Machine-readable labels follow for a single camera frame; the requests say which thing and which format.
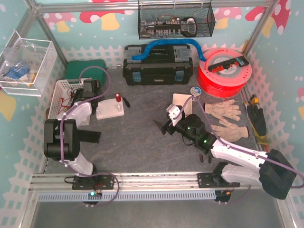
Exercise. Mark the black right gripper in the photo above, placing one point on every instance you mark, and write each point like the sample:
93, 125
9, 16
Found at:
169, 126

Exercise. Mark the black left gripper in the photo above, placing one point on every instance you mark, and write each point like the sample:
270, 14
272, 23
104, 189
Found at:
79, 95

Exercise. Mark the white peg fixture base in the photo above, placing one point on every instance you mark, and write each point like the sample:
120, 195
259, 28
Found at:
109, 108

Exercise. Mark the large red spring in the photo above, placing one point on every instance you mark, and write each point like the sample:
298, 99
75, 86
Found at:
118, 97

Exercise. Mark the black handled screwdriver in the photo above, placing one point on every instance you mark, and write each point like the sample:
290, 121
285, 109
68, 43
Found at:
126, 102

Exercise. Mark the black rectangular plate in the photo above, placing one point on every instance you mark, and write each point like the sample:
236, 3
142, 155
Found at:
89, 136

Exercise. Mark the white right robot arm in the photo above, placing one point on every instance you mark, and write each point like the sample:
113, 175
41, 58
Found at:
269, 170

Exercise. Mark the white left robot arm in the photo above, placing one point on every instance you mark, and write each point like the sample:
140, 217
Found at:
62, 137

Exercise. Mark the white spring box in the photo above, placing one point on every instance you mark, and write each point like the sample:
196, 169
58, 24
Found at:
180, 99

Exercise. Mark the black device in basket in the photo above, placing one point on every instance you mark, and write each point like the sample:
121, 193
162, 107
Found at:
78, 96

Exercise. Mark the white perforated basket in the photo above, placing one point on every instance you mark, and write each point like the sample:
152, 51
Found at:
64, 93

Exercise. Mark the green plastic case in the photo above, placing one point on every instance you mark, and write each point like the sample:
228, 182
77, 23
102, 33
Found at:
74, 69

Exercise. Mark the orange black pliers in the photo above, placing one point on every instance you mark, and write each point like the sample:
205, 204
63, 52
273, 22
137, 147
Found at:
202, 158

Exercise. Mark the black toolbox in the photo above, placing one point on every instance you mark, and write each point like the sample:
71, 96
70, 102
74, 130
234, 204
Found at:
165, 65

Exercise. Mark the upper white work glove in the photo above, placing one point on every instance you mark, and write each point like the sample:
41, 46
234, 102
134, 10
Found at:
224, 109

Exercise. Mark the clear acrylic box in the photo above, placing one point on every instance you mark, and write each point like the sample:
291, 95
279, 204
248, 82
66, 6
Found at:
39, 55

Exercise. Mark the blue white glove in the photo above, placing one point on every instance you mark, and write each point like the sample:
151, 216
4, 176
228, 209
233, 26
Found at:
18, 72

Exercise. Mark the red filament spool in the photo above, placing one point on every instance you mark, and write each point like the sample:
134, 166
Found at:
226, 83

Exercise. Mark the black yellow rubber glove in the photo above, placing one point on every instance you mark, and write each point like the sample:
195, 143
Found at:
258, 123

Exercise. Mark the yellow black tool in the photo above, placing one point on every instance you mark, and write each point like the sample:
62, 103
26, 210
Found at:
252, 101

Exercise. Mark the black power strip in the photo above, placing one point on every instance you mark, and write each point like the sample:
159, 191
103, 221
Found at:
240, 61

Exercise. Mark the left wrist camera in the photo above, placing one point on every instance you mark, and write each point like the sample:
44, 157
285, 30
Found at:
91, 85

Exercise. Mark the solder wire spool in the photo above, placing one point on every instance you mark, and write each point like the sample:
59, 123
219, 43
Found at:
195, 92

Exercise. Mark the grey slotted cable duct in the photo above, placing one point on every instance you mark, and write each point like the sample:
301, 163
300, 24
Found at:
90, 196

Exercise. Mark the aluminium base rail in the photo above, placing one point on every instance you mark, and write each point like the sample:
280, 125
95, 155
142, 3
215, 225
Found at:
137, 181

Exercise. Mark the black wire mesh basket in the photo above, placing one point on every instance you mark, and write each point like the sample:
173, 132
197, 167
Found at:
175, 21

